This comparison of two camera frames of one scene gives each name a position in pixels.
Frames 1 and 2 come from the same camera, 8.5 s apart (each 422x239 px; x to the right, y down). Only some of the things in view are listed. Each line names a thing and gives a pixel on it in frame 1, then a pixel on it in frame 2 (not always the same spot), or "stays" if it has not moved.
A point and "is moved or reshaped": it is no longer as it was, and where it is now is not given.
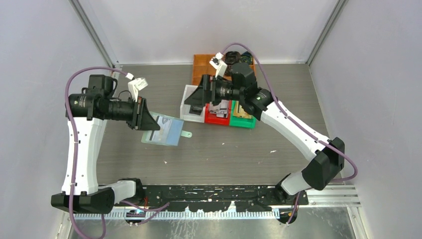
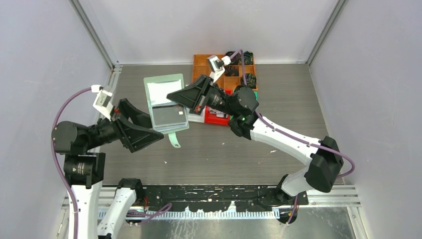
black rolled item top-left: (232, 57) stays
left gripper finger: (148, 122) → (136, 138)
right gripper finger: (197, 97) → (192, 95)
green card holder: (170, 131) is moved or reshaped
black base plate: (214, 197) stays
